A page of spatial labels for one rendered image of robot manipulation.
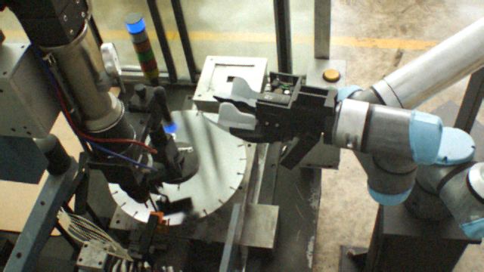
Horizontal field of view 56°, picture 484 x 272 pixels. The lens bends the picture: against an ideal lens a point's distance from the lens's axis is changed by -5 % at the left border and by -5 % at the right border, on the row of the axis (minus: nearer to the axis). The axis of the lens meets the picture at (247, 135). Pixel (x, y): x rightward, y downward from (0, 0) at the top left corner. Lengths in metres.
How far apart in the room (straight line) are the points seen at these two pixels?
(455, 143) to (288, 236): 0.46
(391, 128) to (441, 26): 2.40
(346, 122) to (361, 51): 2.12
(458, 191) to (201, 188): 0.56
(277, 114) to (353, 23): 2.32
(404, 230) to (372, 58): 1.65
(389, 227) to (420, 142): 0.58
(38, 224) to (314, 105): 0.61
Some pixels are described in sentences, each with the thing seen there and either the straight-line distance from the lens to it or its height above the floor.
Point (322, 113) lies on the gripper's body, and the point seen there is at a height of 1.31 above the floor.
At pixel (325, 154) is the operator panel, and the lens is 1.27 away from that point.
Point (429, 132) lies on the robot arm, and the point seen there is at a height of 1.31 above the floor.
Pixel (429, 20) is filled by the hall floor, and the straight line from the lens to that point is 3.10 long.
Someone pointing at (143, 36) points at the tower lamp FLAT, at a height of 1.11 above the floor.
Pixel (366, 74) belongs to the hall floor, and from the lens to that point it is 2.67.
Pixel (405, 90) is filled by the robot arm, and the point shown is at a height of 1.24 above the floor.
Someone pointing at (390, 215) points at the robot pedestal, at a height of 0.75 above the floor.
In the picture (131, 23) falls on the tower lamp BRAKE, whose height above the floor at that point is 1.16.
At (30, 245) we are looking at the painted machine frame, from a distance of 1.02.
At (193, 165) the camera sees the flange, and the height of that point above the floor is 0.96.
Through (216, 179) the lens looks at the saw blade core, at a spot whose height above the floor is 0.95.
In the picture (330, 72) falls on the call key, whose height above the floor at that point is 0.91.
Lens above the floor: 1.83
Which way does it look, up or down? 50 degrees down
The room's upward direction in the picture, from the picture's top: 9 degrees counter-clockwise
